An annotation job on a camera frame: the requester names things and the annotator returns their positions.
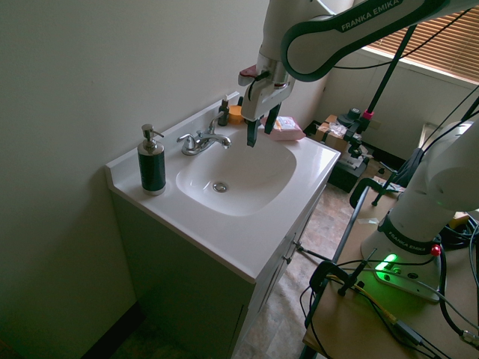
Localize metal cabinet handle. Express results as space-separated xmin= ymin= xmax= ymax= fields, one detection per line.
xmin=282 ymin=232 xmax=297 ymax=265

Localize chrome sink faucet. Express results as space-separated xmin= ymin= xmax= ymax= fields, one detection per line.
xmin=176 ymin=111 xmax=233 ymax=156

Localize black camera stand pole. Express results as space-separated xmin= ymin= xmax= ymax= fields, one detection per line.
xmin=361 ymin=24 xmax=418 ymax=113

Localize black stand leg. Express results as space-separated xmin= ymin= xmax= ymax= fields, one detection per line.
xmin=293 ymin=241 xmax=335 ymax=263

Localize brown window blinds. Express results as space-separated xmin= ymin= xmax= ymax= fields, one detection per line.
xmin=364 ymin=14 xmax=479 ymax=85

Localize wrist camera with pink mount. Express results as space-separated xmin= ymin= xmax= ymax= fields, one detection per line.
xmin=237 ymin=64 xmax=263 ymax=88

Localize dark sanitizer pump bottle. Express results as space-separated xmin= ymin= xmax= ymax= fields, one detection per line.
xmin=137 ymin=123 xmax=167 ymax=197

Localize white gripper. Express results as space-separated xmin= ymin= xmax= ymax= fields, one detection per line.
xmin=240 ymin=79 xmax=293 ymax=150

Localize white vanity sink cabinet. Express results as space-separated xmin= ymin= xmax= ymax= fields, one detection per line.
xmin=104 ymin=90 xmax=342 ymax=359

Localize dark dropper bottle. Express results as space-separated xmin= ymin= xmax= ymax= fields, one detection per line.
xmin=218 ymin=96 xmax=231 ymax=127

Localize wooden table board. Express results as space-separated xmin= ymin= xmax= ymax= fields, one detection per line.
xmin=302 ymin=182 xmax=479 ymax=359

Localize black box on floor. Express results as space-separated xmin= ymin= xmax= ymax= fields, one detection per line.
xmin=327 ymin=149 xmax=372 ymax=194

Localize orange round jar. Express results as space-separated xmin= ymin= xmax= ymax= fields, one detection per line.
xmin=228 ymin=105 xmax=246 ymax=125

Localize black cable adapter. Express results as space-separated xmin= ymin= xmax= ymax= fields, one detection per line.
xmin=393 ymin=319 xmax=426 ymax=346

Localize black C-clamp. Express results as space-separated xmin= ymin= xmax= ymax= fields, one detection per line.
xmin=350 ymin=178 xmax=407 ymax=209
xmin=308 ymin=248 xmax=379 ymax=298

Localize pink wipes pack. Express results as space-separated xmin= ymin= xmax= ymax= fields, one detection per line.
xmin=260 ymin=114 xmax=307 ymax=142

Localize brown cardboard box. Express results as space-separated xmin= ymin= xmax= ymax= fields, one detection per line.
xmin=316 ymin=114 xmax=351 ymax=150

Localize black stand head device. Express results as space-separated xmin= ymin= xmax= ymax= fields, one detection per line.
xmin=338 ymin=107 xmax=367 ymax=158

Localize yellow cable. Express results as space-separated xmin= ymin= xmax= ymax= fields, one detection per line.
xmin=353 ymin=282 xmax=397 ymax=325

